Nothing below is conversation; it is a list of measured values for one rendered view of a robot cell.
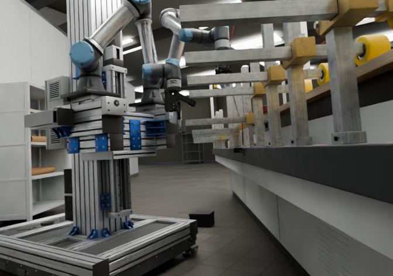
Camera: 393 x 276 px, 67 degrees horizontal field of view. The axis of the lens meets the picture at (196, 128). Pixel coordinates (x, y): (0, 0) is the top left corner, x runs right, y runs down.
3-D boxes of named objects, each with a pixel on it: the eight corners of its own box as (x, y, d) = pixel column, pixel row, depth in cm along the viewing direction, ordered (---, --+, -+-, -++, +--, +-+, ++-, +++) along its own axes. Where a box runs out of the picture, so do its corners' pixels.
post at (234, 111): (235, 157, 203) (230, 88, 207) (234, 157, 207) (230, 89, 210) (240, 157, 203) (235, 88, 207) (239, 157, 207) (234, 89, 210)
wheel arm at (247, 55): (185, 63, 76) (184, 49, 77) (185, 67, 80) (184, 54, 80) (377, 52, 77) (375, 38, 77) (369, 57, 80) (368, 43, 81)
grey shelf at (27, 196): (-11, 228, 312) (-12, 84, 323) (38, 210, 402) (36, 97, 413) (30, 227, 310) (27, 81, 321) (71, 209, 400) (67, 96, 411)
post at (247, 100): (248, 155, 154) (241, 65, 157) (247, 155, 157) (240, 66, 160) (254, 155, 154) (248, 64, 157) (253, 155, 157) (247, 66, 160)
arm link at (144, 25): (130, 6, 172) (145, 88, 170) (128, -4, 161) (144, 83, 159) (150, 3, 174) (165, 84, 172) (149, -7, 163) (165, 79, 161)
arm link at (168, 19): (154, 3, 182) (186, 24, 146) (171, 6, 188) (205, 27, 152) (151, 22, 188) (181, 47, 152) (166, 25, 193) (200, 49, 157)
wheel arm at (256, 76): (187, 84, 101) (186, 73, 101) (188, 86, 105) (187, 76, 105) (332, 76, 102) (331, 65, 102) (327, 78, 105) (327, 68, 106)
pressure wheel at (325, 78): (321, 58, 103) (314, 75, 109) (328, 74, 98) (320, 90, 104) (338, 57, 103) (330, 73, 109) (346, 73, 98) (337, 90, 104)
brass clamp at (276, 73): (269, 80, 98) (268, 65, 99) (260, 88, 112) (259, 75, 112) (288, 79, 98) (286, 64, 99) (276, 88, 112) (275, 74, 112)
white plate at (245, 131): (248, 147, 146) (247, 127, 146) (240, 147, 172) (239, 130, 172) (250, 147, 146) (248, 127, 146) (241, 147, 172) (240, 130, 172)
